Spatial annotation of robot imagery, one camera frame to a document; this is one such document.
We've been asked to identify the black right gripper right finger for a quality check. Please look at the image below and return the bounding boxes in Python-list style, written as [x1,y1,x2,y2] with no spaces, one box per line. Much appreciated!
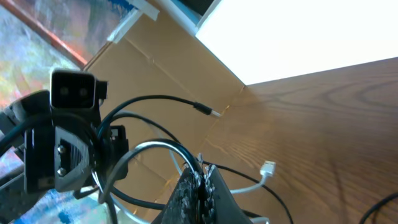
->
[203,165,251,224]

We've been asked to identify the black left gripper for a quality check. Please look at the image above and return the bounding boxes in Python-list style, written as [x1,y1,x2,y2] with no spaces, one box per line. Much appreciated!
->
[24,107,128,193]

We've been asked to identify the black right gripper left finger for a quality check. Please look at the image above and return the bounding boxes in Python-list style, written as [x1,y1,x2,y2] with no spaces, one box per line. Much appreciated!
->
[152,166,202,224]

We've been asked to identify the white usb cable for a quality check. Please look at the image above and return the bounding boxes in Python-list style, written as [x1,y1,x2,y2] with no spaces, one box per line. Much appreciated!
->
[111,110,277,224]

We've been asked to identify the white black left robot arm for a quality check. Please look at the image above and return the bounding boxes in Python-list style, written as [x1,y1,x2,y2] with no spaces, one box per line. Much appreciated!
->
[1,90,131,223]

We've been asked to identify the colourful abstract painting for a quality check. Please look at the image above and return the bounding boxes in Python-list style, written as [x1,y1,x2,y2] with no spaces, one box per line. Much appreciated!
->
[1,0,136,108]

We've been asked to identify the brown cardboard side panel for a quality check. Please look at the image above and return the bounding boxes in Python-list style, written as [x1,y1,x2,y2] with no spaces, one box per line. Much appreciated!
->
[85,1,243,203]

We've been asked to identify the white tape strips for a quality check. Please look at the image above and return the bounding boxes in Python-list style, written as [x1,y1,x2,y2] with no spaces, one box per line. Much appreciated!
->
[107,0,159,44]

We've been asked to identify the black left camera cable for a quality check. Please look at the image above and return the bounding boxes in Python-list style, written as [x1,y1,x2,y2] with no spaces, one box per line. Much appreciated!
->
[0,113,53,156]

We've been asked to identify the black camera cable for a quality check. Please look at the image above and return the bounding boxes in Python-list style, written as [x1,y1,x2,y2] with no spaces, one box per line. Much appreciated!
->
[359,192,398,224]
[0,113,53,156]

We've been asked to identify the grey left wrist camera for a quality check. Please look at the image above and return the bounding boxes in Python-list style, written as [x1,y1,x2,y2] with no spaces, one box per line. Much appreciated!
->
[50,69,108,110]

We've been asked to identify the black right camera cable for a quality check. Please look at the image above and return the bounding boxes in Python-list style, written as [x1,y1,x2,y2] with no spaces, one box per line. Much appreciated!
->
[359,192,398,224]

